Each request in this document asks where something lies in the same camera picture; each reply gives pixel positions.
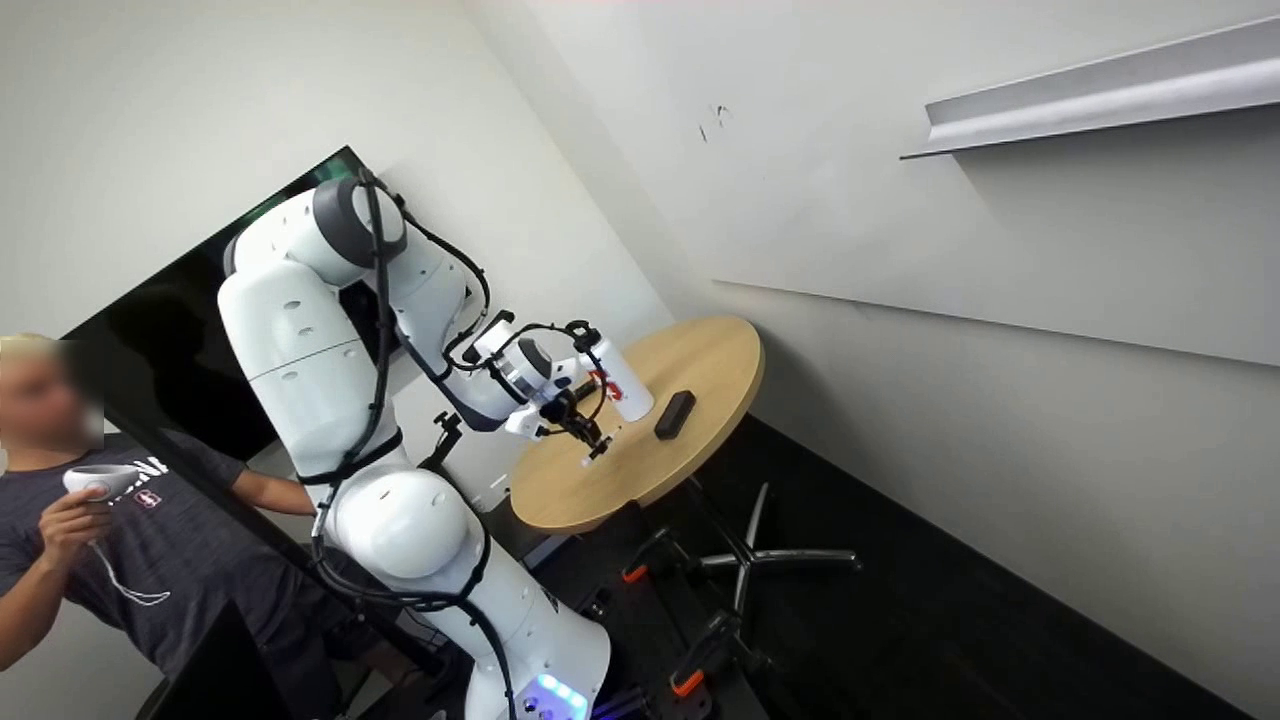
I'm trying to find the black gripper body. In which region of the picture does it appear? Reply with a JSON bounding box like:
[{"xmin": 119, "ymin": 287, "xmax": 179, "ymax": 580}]
[{"xmin": 531, "ymin": 377, "xmax": 591, "ymax": 432}]

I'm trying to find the white VR controller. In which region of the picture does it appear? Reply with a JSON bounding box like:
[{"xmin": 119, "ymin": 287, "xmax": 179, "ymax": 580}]
[{"xmin": 55, "ymin": 458, "xmax": 179, "ymax": 614}]

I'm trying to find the person forearm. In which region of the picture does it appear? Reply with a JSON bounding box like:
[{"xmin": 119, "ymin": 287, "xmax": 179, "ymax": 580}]
[{"xmin": 0, "ymin": 543, "xmax": 89, "ymax": 671}]

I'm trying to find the person hand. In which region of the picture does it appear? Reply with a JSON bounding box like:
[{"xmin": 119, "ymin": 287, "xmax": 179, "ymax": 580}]
[{"xmin": 31, "ymin": 493, "xmax": 119, "ymax": 580}]

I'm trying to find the black whiteboard eraser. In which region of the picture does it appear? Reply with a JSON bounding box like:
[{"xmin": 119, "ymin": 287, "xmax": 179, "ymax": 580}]
[{"xmin": 652, "ymin": 387, "xmax": 700, "ymax": 444}]

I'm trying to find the round wooden table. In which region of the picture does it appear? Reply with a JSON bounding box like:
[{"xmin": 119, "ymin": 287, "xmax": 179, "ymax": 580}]
[{"xmin": 510, "ymin": 313, "xmax": 769, "ymax": 542}]

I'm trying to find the black orange bar clamp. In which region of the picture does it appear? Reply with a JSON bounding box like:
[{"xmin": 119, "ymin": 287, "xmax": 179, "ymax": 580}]
[
  {"xmin": 659, "ymin": 614, "xmax": 772, "ymax": 709},
  {"xmin": 613, "ymin": 525, "xmax": 690, "ymax": 593}
]

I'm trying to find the chrome star table base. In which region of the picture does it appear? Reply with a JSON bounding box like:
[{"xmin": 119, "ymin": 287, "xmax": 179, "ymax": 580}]
[{"xmin": 692, "ymin": 478, "xmax": 863, "ymax": 625}]

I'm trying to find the black flat monitor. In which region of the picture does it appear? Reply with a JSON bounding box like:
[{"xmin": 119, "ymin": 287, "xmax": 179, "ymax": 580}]
[{"xmin": 69, "ymin": 142, "xmax": 481, "ymax": 574}]

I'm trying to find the person in grey shirt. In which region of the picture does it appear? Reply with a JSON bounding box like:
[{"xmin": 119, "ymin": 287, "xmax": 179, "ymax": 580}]
[{"xmin": 0, "ymin": 331, "xmax": 345, "ymax": 720}]

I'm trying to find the aluminium whiteboard tray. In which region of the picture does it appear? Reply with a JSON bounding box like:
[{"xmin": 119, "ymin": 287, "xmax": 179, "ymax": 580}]
[{"xmin": 895, "ymin": 14, "xmax": 1280, "ymax": 163}]

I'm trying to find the black camera on stand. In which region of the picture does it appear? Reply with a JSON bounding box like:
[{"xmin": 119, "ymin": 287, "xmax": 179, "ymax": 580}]
[{"xmin": 419, "ymin": 408, "xmax": 470, "ymax": 472}]

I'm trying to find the white wall whiteboard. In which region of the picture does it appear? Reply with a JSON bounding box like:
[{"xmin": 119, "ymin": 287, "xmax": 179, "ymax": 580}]
[{"xmin": 457, "ymin": 0, "xmax": 1280, "ymax": 372}]

